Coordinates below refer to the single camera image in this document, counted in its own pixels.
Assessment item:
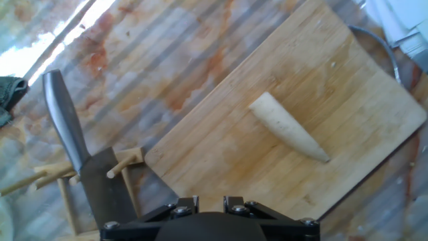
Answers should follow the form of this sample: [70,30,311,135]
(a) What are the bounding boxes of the marble pattern table mat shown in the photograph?
[0,0,428,241]

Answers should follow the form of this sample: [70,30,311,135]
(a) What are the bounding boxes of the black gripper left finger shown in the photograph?
[100,196,200,241]

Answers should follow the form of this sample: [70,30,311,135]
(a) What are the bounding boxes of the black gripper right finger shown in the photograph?
[223,195,320,241]

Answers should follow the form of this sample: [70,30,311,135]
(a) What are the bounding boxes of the white paper stack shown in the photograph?
[360,0,428,73]

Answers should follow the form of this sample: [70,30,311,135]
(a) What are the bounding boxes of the steel cleaver knife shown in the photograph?
[42,69,138,230]

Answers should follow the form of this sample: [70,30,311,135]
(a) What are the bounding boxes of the white radish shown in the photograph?
[249,92,331,164]

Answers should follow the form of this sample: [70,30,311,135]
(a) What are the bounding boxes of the wooden dish rack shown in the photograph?
[0,147,146,241]

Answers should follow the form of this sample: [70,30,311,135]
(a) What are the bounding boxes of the wooden cutting board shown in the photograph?
[144,0,428,222]

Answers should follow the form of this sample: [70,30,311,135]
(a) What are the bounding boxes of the grey green cloth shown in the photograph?
[0,76,29,128]

